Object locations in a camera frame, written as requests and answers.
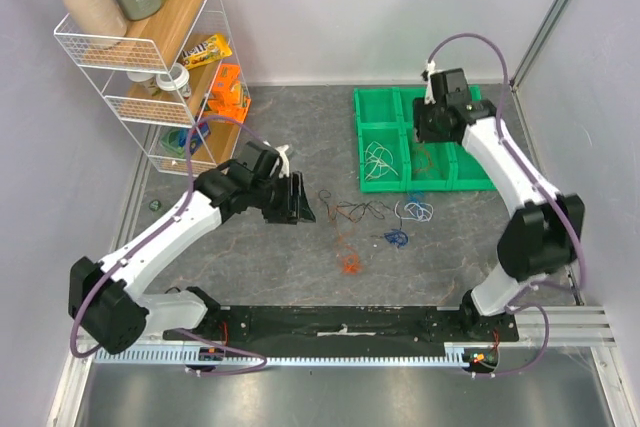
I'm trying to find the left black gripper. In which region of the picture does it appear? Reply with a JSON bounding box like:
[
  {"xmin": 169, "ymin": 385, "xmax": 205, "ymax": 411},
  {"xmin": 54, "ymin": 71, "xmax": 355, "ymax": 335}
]
[{"xmin": 250, "ymin": 171, "xmax": 315, "ymax": 225}]

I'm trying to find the black wire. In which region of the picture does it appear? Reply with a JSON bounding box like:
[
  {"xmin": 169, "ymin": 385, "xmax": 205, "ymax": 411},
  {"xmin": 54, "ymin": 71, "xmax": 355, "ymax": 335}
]
[{"xmin": 317, "ymin": 190, "xmax": 404, "ymax": 231}]

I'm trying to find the orange wire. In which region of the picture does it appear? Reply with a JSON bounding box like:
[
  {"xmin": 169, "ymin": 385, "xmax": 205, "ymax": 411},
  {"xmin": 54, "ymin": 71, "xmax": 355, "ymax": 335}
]
[{"xmin": 332, "ymin": 219, "xmax": 362, "ymax": 276}]

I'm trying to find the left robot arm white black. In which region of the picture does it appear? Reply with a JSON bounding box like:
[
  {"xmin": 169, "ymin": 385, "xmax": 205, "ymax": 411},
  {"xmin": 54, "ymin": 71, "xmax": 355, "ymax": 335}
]
[{"xmin": 68, "ymin": 141, "xmax": 315, "ymax": 354}]

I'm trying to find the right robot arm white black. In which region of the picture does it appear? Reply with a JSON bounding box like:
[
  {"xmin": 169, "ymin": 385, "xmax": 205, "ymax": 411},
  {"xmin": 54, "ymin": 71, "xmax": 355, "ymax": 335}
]
[{"xmin": 413, "ymin": 62, "xmax": 585, "ymax": 341}]

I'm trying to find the green six-compartment bin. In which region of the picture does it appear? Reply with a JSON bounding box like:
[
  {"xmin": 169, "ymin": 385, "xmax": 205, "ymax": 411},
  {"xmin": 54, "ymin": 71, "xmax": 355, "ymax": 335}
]
[{"xmin": 353, "ymin": 87, "xmax": 495, "ymax": 193}]

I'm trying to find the orange snack box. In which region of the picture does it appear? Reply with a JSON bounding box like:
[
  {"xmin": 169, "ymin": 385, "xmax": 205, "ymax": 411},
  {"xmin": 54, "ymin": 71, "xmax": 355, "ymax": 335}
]
[{"xmin": 203, "ymin": 64, "xmax": 251, "ymax": 123}]

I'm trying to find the green blue toy car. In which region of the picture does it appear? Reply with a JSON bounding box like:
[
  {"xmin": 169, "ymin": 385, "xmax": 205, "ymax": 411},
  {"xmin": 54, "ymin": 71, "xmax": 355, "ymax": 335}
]
[{"xmin": 160, "ymin": 123, "xmax": 210, "ymax": 159}]

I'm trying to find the clear glass bottle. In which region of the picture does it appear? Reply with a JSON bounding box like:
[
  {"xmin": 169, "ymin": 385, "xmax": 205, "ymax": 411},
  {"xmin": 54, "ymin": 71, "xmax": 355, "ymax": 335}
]
[{"xmin": 149, "ymin": 199, "xmax": 162, "ymax": 212}]

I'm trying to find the yellow candy bag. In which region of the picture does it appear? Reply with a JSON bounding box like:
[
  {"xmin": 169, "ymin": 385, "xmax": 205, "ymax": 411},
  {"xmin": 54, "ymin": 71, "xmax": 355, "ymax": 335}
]
[{"xmin": 179, "ymin": 33, "xmax": 233, "ymax": 71}]

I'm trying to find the beige pump bottle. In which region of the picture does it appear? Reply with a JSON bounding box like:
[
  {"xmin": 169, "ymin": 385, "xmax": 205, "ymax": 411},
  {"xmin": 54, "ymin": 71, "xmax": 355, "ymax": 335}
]
[{"xmin": 62, "ymin": 0, "xmax": 127, "ymax": 49}]

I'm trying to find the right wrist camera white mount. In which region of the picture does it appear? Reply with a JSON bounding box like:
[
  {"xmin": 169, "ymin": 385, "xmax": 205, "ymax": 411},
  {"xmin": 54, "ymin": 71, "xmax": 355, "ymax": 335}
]
[{"xmin": 422, "ymin": 59, "xmax": 436, "ymax": 105}]

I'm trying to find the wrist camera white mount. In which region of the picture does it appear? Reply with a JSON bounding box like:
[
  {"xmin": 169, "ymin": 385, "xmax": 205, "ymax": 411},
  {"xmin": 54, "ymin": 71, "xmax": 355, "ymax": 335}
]
[
  {"xmin": 272, "ymin": 144, "xmax": 291, "ymax": 178},
  {"xmin": 422, "ymin": 59, "xmax": 436, "ymax": 105}
]

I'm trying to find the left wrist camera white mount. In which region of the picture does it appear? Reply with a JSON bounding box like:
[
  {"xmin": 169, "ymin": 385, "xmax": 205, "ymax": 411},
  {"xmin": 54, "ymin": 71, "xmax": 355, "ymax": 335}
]
[{"xmin": 272, "ymin": 144, "xmax": 291, "ymax": 178}]

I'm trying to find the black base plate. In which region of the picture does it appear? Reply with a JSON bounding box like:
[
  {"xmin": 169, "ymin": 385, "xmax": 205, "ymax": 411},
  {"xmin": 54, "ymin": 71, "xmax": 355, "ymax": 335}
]
[{"xmin": 193, "ymin": 305, "xmax": 519, "ymax": 346}]

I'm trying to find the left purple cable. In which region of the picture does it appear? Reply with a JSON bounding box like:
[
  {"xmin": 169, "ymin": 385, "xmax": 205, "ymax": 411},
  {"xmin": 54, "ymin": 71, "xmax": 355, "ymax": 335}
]
[{"xmin": 68, "ymin": 115, "xmax": 271, "ymax": 377}]

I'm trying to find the purple cable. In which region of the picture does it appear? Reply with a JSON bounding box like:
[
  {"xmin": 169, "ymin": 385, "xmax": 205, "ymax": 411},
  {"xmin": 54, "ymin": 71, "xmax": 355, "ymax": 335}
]
[
  {"xmin": 68, "ymin": 115, "xmax": 271, "ymax": 377},
  {"xmin": 428, "ymin": 33, "xmax": 589, "ymax": 378}
]

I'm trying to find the white wire shelf rack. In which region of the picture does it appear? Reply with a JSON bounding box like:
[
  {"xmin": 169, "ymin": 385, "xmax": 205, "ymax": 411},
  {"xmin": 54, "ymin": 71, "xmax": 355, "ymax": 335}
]
[{"xmin": 54, "ymin": 0, "xmax": 240, "ymax": 175}]

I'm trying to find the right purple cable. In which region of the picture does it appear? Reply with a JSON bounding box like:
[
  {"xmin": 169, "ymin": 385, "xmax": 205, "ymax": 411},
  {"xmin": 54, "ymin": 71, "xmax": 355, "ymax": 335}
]
[{"xmin": 428, "ymin": 33, "xmax": 589, "ymax": 378}]

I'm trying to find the slotted cable duct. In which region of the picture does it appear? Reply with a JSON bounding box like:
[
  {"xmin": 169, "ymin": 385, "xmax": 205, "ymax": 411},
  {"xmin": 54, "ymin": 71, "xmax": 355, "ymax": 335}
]
[{"xmin": 94, "ymin": 342, "xmax": 470, "ymax": 368}]

